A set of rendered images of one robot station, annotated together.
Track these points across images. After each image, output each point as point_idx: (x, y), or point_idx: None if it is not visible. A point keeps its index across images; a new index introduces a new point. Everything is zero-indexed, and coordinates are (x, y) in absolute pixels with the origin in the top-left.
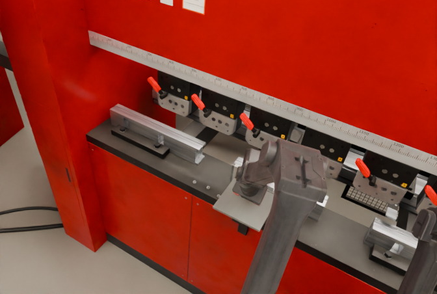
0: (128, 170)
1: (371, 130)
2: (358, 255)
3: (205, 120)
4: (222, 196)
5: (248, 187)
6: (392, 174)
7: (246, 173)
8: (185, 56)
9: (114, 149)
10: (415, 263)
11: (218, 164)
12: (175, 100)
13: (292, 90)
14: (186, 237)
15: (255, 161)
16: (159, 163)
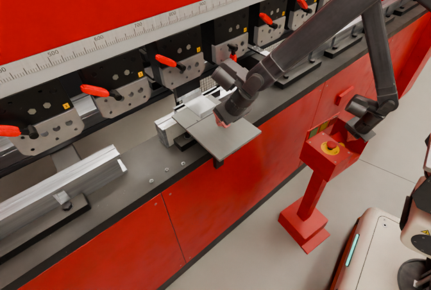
0: (63, 270)
1: None
2: (278, 93)
3: (111, 110)
4: (209, 147)
5: (258, 93)
6: (276, 11)
7: (280, 65)
8: (20, 40)
9: (18, 279)
10: (372, 24)
11: (138, 151)
12: (52, 124)
13: None
14: (171, 235)
15: (239, 68)
16: (96, 214)
